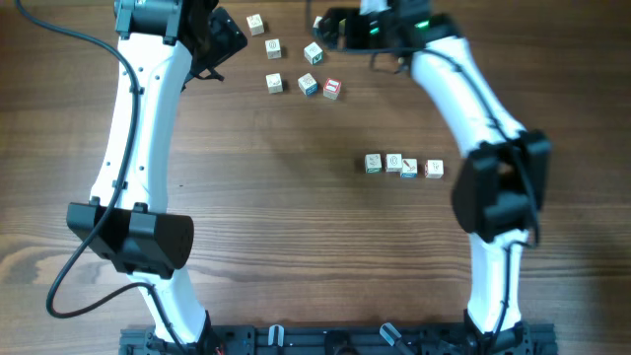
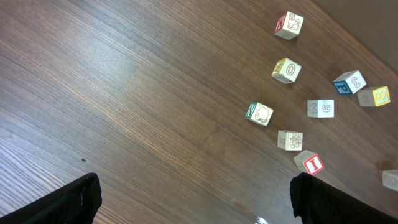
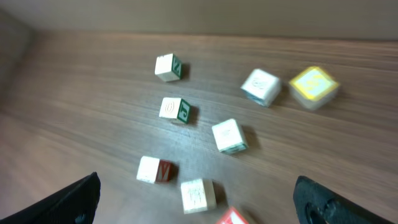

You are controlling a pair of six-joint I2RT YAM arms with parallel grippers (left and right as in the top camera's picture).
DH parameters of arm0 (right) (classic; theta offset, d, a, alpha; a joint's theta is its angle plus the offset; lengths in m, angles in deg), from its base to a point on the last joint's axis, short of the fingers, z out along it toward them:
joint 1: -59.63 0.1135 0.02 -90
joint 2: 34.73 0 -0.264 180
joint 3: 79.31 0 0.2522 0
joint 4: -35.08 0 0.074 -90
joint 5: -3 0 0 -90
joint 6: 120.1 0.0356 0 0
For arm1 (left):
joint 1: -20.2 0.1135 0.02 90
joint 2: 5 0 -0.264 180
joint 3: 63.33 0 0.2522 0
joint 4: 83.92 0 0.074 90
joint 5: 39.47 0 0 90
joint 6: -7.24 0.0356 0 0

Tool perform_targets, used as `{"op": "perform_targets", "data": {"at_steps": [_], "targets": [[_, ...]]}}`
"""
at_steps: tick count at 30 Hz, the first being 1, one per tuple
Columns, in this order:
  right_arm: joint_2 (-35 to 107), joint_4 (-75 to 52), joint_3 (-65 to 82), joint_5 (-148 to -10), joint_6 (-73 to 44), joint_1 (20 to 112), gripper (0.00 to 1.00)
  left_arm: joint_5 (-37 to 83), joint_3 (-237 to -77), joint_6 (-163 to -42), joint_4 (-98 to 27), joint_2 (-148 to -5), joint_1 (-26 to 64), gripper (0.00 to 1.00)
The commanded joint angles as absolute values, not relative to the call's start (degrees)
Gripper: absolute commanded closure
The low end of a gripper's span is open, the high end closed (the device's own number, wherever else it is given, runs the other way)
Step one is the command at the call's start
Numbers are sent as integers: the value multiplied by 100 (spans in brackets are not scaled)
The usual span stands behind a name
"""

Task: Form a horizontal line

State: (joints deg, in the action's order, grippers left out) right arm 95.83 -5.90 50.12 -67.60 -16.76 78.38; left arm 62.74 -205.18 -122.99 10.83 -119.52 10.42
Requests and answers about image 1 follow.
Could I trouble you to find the wooden block blue side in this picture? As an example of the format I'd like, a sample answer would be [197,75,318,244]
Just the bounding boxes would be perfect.
[298,73,318,96]

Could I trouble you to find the wooden block green top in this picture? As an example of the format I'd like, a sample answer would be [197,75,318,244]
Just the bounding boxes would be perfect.
[304,41,323,65]

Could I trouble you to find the wooden block plain back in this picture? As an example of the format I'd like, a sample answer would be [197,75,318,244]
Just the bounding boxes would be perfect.
[386,153,403,173]

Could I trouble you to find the wooden block red top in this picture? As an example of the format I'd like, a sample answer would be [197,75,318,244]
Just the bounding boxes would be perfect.
[323,78,341,100]

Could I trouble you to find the black mounting rail base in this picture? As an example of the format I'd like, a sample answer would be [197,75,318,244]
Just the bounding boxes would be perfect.
[118,323,559,355]

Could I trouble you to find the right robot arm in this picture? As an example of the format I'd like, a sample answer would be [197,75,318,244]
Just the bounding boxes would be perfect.
[313,1,551,354]

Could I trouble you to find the wooden block green side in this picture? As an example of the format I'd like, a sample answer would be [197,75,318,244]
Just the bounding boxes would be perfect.
[365,154,383,174]

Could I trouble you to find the wooden block far left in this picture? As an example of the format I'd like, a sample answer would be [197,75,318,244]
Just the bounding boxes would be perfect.
[246,14,265,36]

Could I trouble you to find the wooden block yellow top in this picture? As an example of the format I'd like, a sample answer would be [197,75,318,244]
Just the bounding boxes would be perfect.
[313,16,322,29]

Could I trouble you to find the wooden block green J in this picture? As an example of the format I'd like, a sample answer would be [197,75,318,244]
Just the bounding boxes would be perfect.
[265,38,282,59]

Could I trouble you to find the wooden block red side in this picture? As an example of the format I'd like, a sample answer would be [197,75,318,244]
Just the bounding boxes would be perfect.
[265,73,284,94]

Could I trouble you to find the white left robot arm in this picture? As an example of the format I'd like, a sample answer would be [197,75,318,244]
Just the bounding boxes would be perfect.
[66,1,247,354]

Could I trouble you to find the wooden block red 9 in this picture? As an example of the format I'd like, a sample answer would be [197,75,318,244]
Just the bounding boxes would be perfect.
[424,160,445,178]

